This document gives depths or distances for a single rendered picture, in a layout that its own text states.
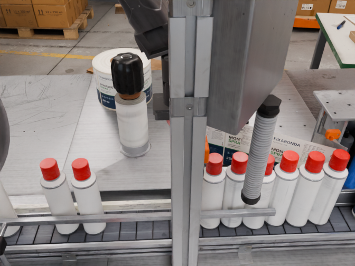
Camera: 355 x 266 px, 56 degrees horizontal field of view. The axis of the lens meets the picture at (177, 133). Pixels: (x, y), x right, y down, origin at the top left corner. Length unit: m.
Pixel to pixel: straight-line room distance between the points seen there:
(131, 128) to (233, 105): 0.57
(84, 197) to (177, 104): 0.39
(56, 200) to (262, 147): 0.44
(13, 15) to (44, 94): 2.91
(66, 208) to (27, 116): 0.63
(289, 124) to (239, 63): 0.82
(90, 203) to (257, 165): 0.37
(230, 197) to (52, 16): 3.61
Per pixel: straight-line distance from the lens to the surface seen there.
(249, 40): 0.35
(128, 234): 0.82
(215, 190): 0.71
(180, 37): 0.35
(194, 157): 0.45
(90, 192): 0.72
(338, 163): 0.76
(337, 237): 0.89
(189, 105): 0.40
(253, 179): 0.57
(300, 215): 0.83
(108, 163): 0.98
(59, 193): 0.74
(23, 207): 0.89
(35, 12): 4.20
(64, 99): 1.40
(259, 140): 0.52
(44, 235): 0.86
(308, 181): 0.75
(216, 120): 0.41
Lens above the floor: 1.54
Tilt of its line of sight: 38 degrees down
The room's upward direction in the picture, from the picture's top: straight up
